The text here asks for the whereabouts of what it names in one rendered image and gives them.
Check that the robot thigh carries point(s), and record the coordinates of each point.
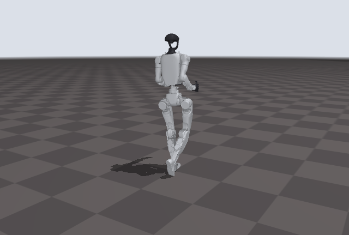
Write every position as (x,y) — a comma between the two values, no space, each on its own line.
(186,104)
(168,117)

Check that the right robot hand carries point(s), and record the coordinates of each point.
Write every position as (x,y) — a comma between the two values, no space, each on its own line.
(197,86)

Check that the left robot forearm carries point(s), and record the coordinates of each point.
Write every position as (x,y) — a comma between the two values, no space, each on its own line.
(163,84)

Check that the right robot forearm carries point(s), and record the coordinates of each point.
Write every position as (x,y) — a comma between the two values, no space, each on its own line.
(187,84)

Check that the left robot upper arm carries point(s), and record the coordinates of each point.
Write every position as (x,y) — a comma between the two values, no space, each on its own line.
(158,77)

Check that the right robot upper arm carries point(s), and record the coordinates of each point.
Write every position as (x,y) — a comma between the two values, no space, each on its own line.
(184,66)

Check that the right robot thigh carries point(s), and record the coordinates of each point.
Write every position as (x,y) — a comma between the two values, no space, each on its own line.
(186,104)

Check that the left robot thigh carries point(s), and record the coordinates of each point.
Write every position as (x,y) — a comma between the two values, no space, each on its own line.
(168,117)

